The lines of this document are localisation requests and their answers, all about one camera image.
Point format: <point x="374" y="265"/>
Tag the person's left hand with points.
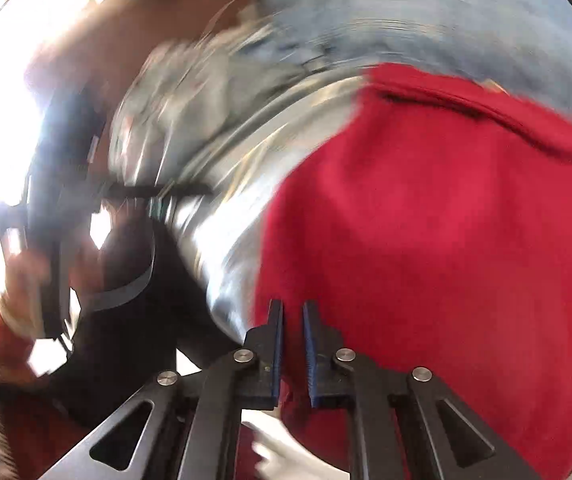
<point x="25" y="274"/>

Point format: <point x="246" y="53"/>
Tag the grey patterned bed sheet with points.
<point x="238" y="125"/>

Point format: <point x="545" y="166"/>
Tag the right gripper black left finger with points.
<point x="185" y="427"/>

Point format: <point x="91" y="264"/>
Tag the blue plaid pillow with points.
<point x="524" y="46"/>

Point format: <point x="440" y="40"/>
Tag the red knit sweater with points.
<point x="435" y="229"/>

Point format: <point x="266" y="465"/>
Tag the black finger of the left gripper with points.
<point x="117" y="191"/>

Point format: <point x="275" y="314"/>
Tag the red sleeve left forearm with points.
<point x="31" y="435"/>

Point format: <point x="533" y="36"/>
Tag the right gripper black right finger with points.
<point x="401" y="425"/>

